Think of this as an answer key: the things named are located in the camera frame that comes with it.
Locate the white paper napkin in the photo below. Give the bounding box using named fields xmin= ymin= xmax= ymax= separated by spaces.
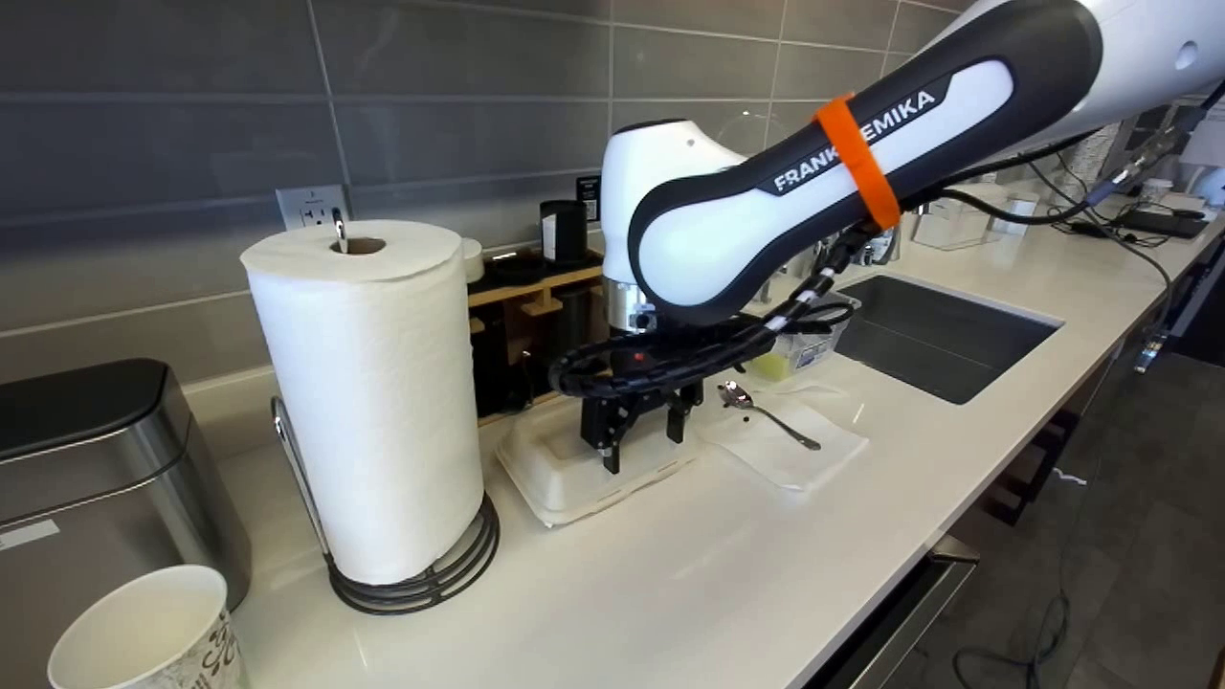
xmin=705 ymin=385 xmax=872 ymax=502

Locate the orange strap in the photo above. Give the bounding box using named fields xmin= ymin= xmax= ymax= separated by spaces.
xmin=813 ymin=90 xmax=908 ymax=234

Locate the black canister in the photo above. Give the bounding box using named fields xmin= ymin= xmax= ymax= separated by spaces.
xmin=535 ymin=196 xmax=595 ymax=273

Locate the stainless steel trash bin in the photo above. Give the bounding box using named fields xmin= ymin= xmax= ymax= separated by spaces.
xmin=0 ymin=357 xmax=258 ymax=689

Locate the white paper towel roll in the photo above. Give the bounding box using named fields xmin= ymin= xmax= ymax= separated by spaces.
xmin=238 ymin=215 xmax=490 ymax=592
xmin=263 ymin=215 xmax=504 ymax=620

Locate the black flat device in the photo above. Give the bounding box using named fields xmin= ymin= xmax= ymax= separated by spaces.
xmin=1119 ymin=204 xmax=1209 ymax=246

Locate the blue floor cable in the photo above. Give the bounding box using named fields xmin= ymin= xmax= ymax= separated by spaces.
xmin=945 ymin=589 xmax=1080 ymax=689

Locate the black coffee machine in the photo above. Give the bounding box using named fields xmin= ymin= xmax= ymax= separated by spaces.
xmin=464 ymin=246 xmax=612 ymax=422

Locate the white paper cup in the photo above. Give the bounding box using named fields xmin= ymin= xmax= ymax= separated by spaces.
xmin=42 ymin=561 xmax=249 ymax=689

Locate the clear tub with sponge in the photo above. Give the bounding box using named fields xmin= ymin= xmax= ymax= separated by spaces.
xmin=743 ymin=319 xmax=855 ymax=385

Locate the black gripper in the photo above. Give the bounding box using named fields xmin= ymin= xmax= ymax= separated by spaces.
xmin=580 ymin=361 xmax=707 ymax=479

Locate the clear plastic container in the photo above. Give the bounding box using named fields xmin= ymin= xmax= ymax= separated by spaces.
xmin=908 ymin=187 xmax=1000 ymax=256

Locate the thin black countertop cable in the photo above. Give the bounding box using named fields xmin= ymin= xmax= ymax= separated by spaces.
xmin=1020 ymin=160 xmax=1181 ymax=296

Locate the white wall outlet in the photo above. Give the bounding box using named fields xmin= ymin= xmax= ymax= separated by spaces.
xmin=271 ymin=180 xmax=353 ymax=234

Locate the metal spoon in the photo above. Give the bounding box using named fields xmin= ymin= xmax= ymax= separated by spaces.
xmin=711 ymin=374 xmax=826 ymax=456

